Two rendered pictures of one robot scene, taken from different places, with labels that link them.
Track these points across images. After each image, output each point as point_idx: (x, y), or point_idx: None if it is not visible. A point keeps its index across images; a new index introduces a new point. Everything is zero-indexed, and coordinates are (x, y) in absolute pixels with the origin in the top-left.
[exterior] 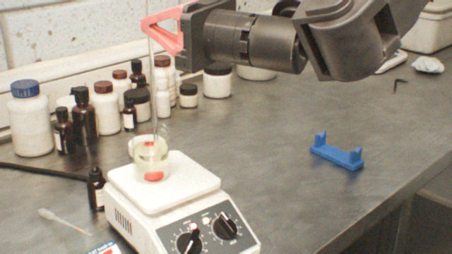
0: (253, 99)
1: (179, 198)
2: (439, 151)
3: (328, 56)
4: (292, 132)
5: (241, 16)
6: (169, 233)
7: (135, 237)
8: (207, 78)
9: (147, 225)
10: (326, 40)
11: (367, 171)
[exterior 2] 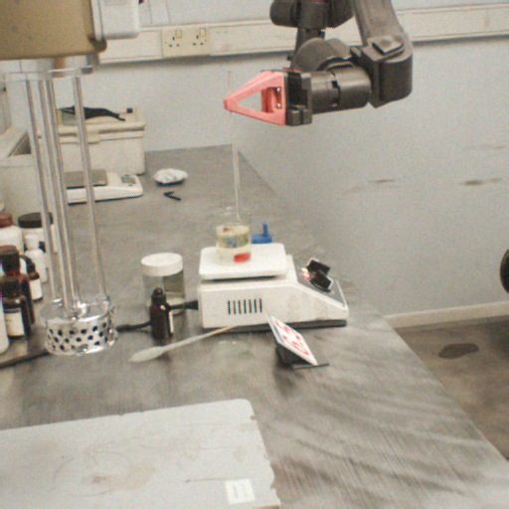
0: (87, 243)
1: (285, 257)
2: (289, 215)
3: (396, 82)
4: (178, 245)
5: (320, 73)
6: (305, 282)
7: (268, 309)
8: (37, 233)
9: (287, 284)
10: (400, 69)
11: (279, 239)
